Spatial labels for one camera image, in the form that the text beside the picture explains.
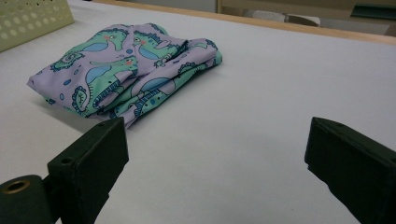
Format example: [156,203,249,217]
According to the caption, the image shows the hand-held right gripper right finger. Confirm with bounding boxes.
[304,117,396,224]

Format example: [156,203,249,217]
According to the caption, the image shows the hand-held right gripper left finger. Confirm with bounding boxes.
[47,117,130,224]

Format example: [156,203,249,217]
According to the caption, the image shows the purple seahorse print cloth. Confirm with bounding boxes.
[26,22,224,129]

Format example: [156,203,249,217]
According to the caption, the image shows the pale green plastic basket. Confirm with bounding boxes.
[0,0,76,53]

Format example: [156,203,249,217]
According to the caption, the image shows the white table sheet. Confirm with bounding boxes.
[0,0,396,224]

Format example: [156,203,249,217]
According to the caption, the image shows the light wooden table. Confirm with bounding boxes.
[92,0,396,47]

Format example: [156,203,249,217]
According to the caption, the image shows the white chair base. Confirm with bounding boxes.
[251,9,321,28]

